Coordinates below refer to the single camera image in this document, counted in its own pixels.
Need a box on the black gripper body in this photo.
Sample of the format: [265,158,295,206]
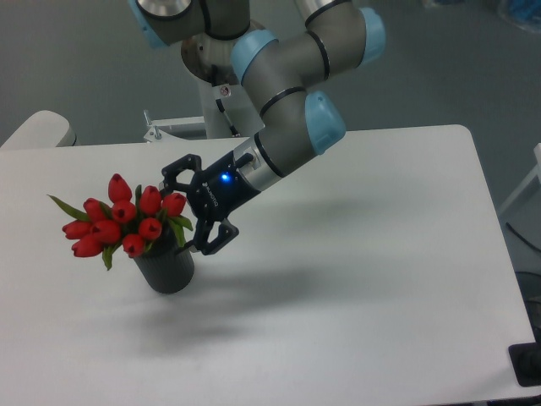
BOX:
[188,151,260,222]

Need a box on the red tulip bouquet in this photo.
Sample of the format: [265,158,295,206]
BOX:
[49,173,194,270]

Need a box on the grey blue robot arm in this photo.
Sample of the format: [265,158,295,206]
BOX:
[130,1,386,255]

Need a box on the dark grey ribbed vase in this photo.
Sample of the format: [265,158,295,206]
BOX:
[134,227,195,294]

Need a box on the white chair armrest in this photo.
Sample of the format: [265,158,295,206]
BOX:
[1,110,78,151]

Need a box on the white furniture at right edge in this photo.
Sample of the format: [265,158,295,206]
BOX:
[497,144,540,220]

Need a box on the black device at table corner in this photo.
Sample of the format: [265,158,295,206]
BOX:
[508,343,540,387]

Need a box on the white metal base frame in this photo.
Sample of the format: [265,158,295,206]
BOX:
[143,110,207,143]

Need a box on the black cable on pedestal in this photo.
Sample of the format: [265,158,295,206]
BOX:
[210,63,242,139]

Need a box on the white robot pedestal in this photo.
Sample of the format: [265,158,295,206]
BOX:
[180,33,265,139]

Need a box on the black cable on floor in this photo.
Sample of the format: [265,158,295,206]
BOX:
[505,222,541,250]

